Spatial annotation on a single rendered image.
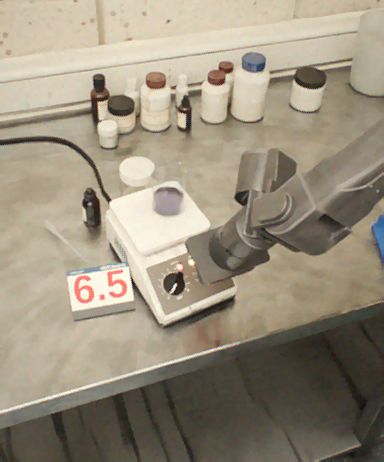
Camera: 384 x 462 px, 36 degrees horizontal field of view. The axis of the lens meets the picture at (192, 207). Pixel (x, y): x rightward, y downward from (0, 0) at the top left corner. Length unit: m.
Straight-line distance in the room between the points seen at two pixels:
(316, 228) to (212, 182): 0.48
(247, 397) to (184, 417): 0.17
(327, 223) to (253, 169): 0.12
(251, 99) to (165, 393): 0.78
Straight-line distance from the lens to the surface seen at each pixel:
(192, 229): 0.88
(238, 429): 1.55
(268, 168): 0.71
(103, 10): 1.24
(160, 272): 0.86
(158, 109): 1.18
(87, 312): 0.89
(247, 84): 1.20
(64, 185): 1.09
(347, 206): 0.63
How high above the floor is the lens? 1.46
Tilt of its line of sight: 43 degrees down
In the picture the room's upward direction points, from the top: 4 degrees clockwise
